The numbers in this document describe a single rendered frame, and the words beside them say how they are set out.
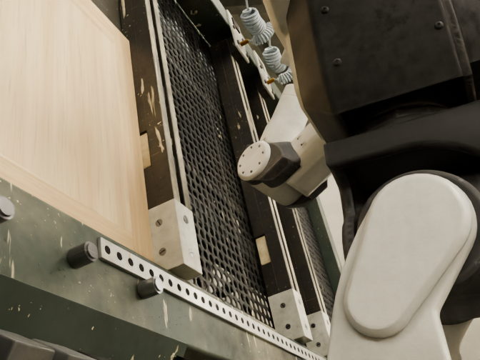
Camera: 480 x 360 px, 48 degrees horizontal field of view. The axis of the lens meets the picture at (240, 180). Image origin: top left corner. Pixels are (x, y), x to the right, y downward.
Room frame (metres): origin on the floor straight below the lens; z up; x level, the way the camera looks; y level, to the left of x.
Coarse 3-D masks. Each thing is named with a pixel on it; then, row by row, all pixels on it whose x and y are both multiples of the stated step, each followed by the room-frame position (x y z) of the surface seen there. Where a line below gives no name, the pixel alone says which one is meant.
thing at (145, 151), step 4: (140, 136) 0.97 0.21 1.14; (144, 136) 0.97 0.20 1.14; (140, 140) 0.97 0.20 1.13; (144, 140) 0.96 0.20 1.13; (144, 144) 0.96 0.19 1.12; (148, 144) 0.96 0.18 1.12; (144, 148) 0.96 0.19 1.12; (148, 148) 0.96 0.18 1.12; (144, 152) 0.96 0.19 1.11; (148, 152) 0.95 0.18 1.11; (144, 156) 0.96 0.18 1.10; (148, 156) 0.95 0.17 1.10; (144, 160) 0.95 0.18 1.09; (148, 160) 0.95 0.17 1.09; (144, 164) 0.95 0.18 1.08; (148, 164) 0.95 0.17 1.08; (144, 168) 0.95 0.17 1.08
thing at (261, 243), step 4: (264, 236) 1.43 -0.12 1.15; (256, 240) 1.45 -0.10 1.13; (260, 240) 1.44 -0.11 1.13; (264, 240) 1.43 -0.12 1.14; (256, 244) 1.44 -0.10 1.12; (260, 244) 1.44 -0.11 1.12; (264, 244) 1.43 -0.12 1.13; (260, 248) 1.44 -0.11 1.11; (264, 248) 1.43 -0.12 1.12; (260, 252) 1.43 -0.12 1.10; (264, 252) 1.43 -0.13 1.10; (268, 252) 1.42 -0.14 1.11; (260, 256) 1.43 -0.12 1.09; (264, 256) 1.42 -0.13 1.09; (268, 256) 1.42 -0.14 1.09; (264, 260) 1.42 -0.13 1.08; (268, 260) 1.42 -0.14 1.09; (264, 264) 1.42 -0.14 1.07
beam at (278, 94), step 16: (176, 0) 1.50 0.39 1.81; (192, 0) 1.51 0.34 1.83; (208, 0) 1.51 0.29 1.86; (192, 16) 1.57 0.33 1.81; (208, 16) 1.58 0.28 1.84; (224, 16) 1.60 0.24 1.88; (208, 32) 1.64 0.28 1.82; (224, 32) 1.65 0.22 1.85; (240, 64) 1.80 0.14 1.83; (256, 64) 1.82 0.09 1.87; (272, 112) 2.08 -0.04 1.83
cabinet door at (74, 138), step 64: (0, 0) 0.70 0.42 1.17; (64, 0) 0.86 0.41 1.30; (0, 64) 0.67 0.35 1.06; (64, 64) 0.81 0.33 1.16; (128, 64) 1.01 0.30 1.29; (0, 128) 0.64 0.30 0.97; (64, 128) 0.76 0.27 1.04; (128, 128) 0.94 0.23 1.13; (64, 192) 0.73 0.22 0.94; (128, 192) 0.87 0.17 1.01
